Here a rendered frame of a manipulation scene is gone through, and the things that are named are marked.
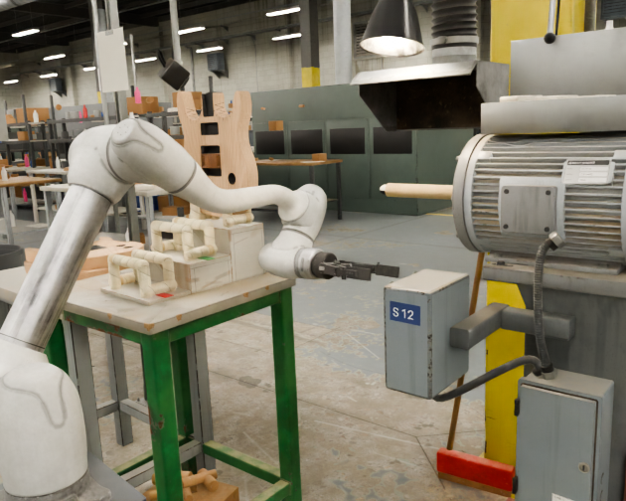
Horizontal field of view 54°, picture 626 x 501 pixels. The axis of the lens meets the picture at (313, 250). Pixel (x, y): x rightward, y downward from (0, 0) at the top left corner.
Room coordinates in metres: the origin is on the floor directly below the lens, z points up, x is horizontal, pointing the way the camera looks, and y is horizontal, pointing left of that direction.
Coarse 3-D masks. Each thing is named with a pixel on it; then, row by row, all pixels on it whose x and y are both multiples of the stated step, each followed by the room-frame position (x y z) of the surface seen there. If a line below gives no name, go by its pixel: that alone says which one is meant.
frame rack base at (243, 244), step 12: (216, 228) 1.94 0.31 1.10; (228, 228) 1.93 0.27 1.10; (240, 228) 1.94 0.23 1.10; (252, 228) 1.97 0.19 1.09; (204, 240) 1.99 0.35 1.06; (216, 240) 1.95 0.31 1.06; (228, 240) 1.91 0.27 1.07; (240, 240) 1.93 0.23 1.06; (252, 240) 1.97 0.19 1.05; (228, 252) 1.91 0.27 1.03; (240, 252) 1.93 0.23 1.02; (252, 252) 1.97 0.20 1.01; (240, 264) 1.93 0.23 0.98; (252, 264) 1.97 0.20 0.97; (240, 276) 1.93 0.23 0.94; (252, 276) 1.96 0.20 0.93
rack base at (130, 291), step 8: (104, 288) 1.85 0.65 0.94; (120, 288) 1.84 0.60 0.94; (128, 288) 1.84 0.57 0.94; (136, 288) 1.83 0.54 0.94; (176, 288) 1.81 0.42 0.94; (120, 296) 1.78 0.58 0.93; (128, 296) 1.75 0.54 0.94; (136, 296) 1.74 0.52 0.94; (152, 296) 1.73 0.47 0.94; (160, 296) 1.73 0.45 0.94; (176, 296) 1.74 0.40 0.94; (152, 304) 1.68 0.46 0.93
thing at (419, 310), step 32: (384, 288) 1.08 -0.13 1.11; (416, 288) 1.05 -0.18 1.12; (448, 288) 1.07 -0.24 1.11; (416, 320) 1.03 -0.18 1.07; (448, 320) 1.07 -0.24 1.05; (416, 352) 1.04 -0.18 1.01; (448, 352) 1.07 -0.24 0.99; (416, 384) 1.04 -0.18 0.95; (448, 384) 1.07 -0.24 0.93; (480, 384) 1.11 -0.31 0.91
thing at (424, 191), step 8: (392, 184) 1.46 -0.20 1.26; (400, 184) 1.45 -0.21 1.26; (408, 184) 1.44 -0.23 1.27; (416, 184) 1.43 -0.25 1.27; (424, 184) 1.42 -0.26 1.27; (392, 192) 1.45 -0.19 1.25; (400, 192) 1.44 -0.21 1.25; (408, 192) 1.43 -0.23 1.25; (416, 192) 1.41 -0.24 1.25; (424, 192) 1.40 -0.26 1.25; (432, 192) 1.39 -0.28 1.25; (440, 192) 1.37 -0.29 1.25; (448, 192) 1.36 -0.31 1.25
